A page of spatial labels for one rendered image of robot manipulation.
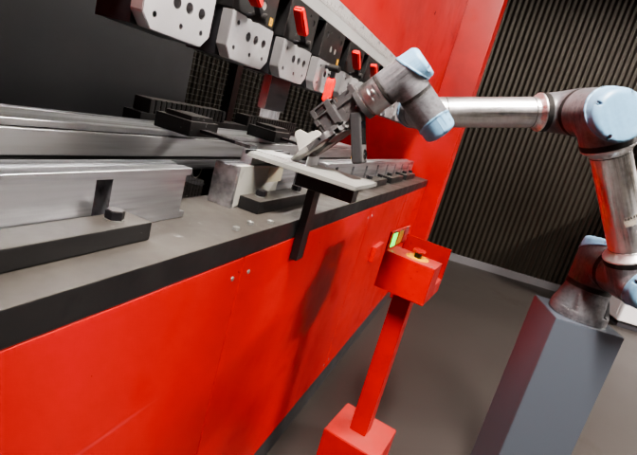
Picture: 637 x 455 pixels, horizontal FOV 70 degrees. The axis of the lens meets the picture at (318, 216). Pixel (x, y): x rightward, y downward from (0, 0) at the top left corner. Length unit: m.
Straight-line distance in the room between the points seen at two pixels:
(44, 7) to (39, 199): 0.70
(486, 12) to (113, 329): 2.96
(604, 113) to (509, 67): 3.84
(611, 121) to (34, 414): 1.12
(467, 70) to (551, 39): 1.98
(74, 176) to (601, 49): 4.92
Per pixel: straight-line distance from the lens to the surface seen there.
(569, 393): 1.50
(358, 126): 1.04
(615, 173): 1.22
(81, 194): 0.71
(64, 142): 1.01
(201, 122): 1.22
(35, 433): 0.67
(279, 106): 1.14
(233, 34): 0.87
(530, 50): 5.03
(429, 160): 3.18
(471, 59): 3.22
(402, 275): 1.42
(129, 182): 0.76
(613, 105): 1.16
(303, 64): 1.14
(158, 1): 0.72
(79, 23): 1.35
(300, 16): 1.01
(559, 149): 5.09
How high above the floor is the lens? 1.13
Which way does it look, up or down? 13 degrees down
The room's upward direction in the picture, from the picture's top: 15 degrees clockwise
